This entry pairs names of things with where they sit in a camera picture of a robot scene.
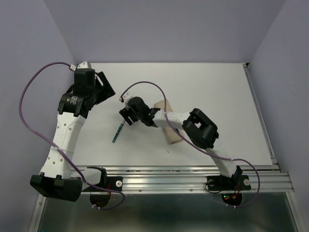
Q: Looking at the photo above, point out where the beige cloth napkin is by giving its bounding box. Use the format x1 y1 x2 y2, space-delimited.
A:
154 100 183 145

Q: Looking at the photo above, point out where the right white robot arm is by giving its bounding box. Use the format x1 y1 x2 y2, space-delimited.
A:
119 107 242 189

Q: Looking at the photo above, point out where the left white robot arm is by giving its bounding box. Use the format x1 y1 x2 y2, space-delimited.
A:
30 68 115 202

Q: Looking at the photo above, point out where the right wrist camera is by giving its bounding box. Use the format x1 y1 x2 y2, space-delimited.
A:
127 97 150 115

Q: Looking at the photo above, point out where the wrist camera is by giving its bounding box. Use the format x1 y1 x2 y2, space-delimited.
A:
74 68 95 87
127 97 150 115

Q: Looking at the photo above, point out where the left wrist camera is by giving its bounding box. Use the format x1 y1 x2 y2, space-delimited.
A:
74 68 95 87

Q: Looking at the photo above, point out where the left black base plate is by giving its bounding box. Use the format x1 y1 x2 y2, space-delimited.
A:
82 176 123 192

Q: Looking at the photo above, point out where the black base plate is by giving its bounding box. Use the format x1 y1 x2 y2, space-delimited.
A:
206 175 252 191
82 176 123 192

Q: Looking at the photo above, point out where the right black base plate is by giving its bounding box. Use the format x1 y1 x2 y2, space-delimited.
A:
206 175 252 191

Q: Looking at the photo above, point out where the aluminium right side rail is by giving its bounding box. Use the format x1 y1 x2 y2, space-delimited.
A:
243 62 281 170

